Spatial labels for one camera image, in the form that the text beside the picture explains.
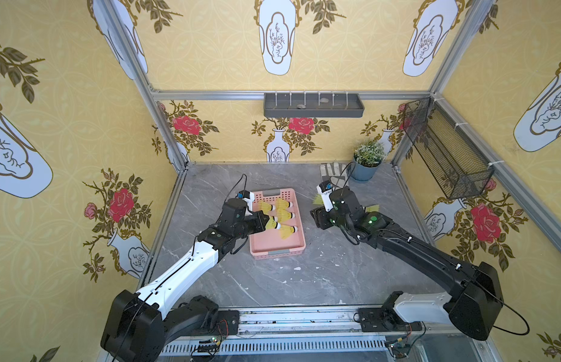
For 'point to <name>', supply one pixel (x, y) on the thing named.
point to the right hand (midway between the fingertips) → (316, 212)
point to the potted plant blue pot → (368, 157)
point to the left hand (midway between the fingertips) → (273, 217)
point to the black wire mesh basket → (442, 144)
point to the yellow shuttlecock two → (281, 204)
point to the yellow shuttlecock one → (265, 207)
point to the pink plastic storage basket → (270, 243)
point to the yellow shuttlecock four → (273, 224)
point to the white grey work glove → (335, 173)
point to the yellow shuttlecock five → (286, 231)
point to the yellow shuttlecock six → (372, 208)
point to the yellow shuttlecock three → (283, 216)
